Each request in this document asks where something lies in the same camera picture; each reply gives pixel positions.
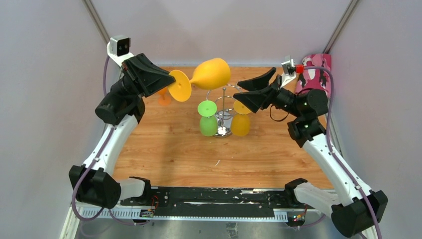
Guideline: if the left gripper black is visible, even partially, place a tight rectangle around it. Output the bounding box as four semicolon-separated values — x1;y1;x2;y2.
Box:
110;54;177;101

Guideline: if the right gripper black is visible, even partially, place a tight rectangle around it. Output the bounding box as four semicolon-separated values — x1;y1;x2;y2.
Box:
233;67;304;119

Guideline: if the orange wine glass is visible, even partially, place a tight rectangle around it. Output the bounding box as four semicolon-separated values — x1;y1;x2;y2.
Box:
157;87;172;106

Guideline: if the yellow wine glass front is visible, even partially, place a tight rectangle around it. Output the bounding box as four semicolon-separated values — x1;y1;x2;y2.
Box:
231;100;251;136

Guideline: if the yellow wine glass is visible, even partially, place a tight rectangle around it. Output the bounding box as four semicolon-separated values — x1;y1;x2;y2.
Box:
168;58;231;102
231;100;251;136

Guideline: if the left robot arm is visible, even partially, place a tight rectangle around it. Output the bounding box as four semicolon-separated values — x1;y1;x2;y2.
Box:
69;53;175;209

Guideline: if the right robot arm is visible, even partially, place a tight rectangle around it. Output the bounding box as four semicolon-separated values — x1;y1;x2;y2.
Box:
234;67;388;239

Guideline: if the chrome wine glass rack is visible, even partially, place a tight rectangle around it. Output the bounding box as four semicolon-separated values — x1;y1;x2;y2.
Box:
206;84;242;138

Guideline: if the green wine glass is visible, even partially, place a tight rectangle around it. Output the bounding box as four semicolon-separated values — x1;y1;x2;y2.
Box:
198;100;218;136

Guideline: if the pink camouflage cloth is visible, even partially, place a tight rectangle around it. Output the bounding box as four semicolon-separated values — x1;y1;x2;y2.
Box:
295;53;332;98

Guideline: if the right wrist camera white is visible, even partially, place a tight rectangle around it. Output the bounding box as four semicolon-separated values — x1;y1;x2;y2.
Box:
281;55;297;88

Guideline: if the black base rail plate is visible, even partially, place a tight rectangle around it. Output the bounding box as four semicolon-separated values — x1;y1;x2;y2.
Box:
120;187;312;220

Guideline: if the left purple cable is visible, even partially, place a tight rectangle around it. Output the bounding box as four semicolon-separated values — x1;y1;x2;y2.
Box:
71;56;152;227

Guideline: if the purple cable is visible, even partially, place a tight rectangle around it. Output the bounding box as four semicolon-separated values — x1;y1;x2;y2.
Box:
71;56;152;227
295;64;383;239

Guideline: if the aluminium frame rail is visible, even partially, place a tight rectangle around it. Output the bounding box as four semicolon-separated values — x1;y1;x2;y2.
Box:
99;187;322;223

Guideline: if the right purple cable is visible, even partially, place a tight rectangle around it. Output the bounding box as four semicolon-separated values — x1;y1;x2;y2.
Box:
295;64;383;239

